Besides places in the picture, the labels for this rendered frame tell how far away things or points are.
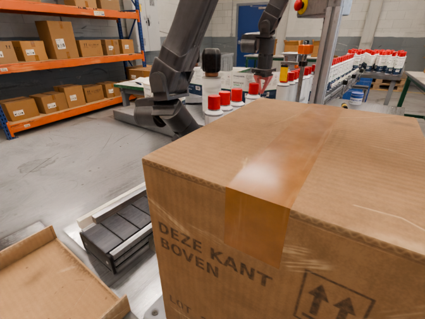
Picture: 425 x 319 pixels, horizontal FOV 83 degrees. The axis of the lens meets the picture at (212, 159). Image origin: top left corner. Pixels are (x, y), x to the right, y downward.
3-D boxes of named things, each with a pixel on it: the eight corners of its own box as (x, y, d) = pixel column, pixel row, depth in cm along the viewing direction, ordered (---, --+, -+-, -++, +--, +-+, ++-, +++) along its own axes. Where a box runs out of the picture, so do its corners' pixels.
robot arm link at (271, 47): (273, 36, 86) (277, 36, 91) (255, 35, 89) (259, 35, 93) (271, 57, 89) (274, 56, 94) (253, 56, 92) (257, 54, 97)
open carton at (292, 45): (280, 56, 584) (282, 39, 567) (285, 55, 617) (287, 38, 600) (298, 56, 565) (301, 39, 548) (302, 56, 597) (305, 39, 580)
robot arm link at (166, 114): (173, 116, 48) (182, 93, 50) (147, 116, 51) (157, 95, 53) (189, 135, 53) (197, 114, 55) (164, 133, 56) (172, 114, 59)
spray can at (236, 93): (231, 147, 83) (234, 86, 74) (245, 150, 80) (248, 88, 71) (223, 152, 79) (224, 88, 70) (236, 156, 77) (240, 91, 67)
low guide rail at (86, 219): (286, 107, 123) (286, 103, 122) (288, 107, 122) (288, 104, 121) (78, 227, 46) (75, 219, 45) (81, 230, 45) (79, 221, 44)
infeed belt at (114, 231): (315, 97, 166) (317, 92, 164) (328, 99, 162) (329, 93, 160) (86, 247, 49) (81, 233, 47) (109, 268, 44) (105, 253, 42)
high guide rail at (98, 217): (302, 99, 116) (302, 96, 116) (304, 99, 116) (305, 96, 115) (92, 221, 40) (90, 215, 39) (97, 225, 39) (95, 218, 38)
